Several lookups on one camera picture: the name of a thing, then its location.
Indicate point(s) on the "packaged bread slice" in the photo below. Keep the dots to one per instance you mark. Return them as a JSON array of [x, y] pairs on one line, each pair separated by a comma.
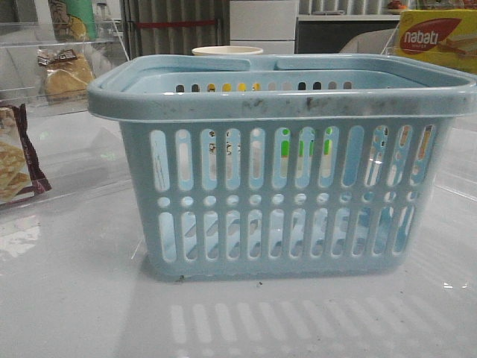
[[66, 74]]

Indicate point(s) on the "light blue plastic basket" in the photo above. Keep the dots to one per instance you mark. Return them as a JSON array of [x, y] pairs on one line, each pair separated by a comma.
[[281, 164]]

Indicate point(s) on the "cream paper cup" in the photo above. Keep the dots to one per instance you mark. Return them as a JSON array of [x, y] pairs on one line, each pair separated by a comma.
[[227, 51]]

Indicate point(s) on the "white cabinet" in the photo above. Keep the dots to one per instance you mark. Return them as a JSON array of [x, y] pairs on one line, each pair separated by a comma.
[[269, 25]]

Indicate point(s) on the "clear acrylic display shelf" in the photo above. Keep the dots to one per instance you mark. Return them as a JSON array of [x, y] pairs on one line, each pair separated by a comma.
[[22, 78]]

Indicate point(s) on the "brown cracker snack packet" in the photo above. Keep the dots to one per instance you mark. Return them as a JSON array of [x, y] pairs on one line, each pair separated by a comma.
[[21, 175]]

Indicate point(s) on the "green cartoon snack bag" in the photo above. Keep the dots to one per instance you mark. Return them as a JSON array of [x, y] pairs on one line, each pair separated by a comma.
[[73, 20]]

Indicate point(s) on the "yellow nabati wafer box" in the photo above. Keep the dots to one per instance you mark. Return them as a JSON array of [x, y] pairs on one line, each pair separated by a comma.
[[442, 37]]

